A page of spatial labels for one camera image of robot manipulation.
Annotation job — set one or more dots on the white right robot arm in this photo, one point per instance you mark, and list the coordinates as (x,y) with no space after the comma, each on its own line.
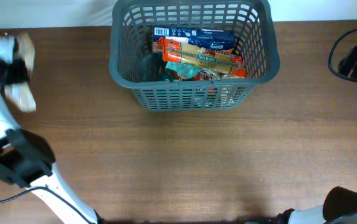
(340,205)

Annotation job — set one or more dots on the yellow orange snack packet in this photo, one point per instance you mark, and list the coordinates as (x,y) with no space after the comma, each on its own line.
(220,61)

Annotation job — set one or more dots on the blue rectangular carton box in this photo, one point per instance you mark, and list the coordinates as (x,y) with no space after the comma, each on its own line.
(210,39)

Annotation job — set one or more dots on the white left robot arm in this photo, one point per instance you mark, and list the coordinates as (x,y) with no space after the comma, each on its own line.
(26,159)

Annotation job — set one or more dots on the beige bread bag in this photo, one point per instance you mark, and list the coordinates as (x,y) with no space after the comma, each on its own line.
(18,91)

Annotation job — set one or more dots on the green Nescafe coffee bag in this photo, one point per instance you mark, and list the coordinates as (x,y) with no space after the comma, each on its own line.
(164,72)

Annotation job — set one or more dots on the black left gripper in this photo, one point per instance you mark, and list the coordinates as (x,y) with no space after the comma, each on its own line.
(21,76)

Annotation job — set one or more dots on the mint green small packet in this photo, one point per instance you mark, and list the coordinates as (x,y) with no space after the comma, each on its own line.
(185,71)

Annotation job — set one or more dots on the dark grey plastic basket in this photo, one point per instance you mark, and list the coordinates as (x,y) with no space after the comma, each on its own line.
(135,66)

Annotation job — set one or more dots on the beige brown snack bag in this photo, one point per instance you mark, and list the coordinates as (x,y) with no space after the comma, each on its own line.
(205,75)

